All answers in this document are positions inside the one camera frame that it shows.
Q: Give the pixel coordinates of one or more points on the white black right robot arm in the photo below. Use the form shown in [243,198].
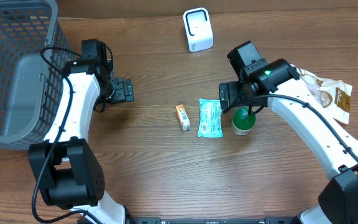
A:
[278,86]

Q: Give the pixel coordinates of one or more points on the teal orange snack packet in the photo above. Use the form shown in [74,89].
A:
[210,119]

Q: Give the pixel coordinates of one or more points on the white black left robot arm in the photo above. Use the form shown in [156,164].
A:
[69,178]

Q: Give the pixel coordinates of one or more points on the grey plastic mesh basket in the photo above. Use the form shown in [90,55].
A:
[32,47]

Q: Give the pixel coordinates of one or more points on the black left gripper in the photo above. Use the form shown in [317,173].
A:
[123,90]

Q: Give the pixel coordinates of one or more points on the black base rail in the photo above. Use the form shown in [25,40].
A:
[266,220]

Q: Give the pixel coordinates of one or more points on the beige brown snack bag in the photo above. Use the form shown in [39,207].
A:
[333,95]

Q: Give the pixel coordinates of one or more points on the white barcode scanner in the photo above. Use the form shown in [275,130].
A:
[198,29]

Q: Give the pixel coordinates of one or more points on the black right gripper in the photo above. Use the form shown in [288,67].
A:
[227,96]

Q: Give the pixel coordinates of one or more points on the small orange white box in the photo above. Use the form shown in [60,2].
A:
[183,118]

